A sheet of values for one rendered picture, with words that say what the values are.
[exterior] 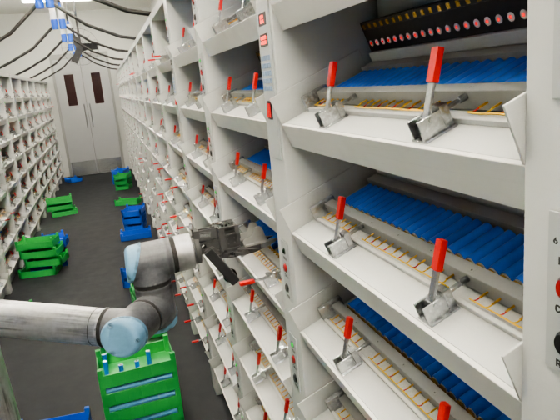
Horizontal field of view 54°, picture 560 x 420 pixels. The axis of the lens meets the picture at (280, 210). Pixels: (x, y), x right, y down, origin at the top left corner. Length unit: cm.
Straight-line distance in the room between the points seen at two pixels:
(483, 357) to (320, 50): 63
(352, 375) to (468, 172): 50
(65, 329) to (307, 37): 82
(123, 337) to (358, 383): 56
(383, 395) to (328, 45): 59
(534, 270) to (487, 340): 15
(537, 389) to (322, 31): 71
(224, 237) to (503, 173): 97
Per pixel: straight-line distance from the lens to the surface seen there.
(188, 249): 135
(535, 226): 46
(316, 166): 102
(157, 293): 136
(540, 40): 44
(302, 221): 103
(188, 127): 237
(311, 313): 109
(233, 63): 169
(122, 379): 233
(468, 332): 61
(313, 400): 118
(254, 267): 145
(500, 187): 50
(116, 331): 126
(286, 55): 100
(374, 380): 90
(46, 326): 136
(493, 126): 55
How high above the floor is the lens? 143
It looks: 13 degrees down
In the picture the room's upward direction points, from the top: 5 degrees counter-clockwise
